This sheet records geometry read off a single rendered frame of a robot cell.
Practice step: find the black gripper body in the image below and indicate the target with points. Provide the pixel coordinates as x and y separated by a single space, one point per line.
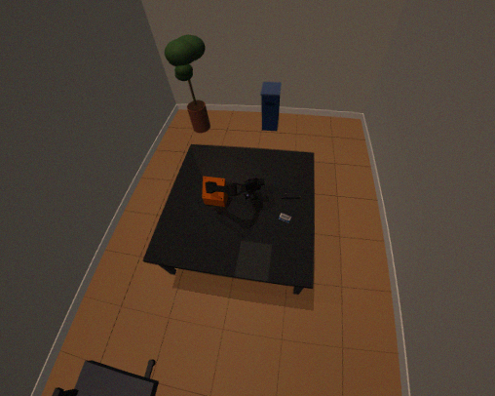
253 195

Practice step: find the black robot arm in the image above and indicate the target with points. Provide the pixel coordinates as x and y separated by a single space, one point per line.
231 189

